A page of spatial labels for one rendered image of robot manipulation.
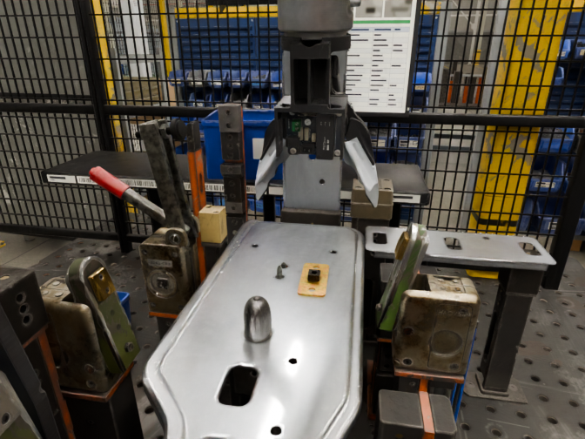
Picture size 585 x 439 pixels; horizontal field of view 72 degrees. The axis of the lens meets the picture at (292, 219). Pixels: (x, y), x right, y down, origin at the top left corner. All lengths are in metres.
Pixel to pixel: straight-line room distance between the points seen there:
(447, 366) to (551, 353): 0.53
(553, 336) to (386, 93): 0.68
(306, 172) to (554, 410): 0.63
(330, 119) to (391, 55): 0.64
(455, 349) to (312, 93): 0.34
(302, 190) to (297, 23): 0.45
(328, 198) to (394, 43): 0.41
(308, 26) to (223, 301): 0.34
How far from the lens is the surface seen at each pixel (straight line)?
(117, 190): 0.61
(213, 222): 0.65
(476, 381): 0.92
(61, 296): 0.48
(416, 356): 0.54
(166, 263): 0.60
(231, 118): 0.83
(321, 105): 0.41
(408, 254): 0.47
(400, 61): 1.04
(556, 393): 0.97
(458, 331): 0.52
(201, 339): 0.49
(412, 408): 0.44
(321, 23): 0.41
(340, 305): 0.53
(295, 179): 0.80
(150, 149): 0.56
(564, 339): 1.14
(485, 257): 0.70
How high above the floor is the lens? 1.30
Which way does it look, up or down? 23 degrees down
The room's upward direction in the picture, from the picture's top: straight up
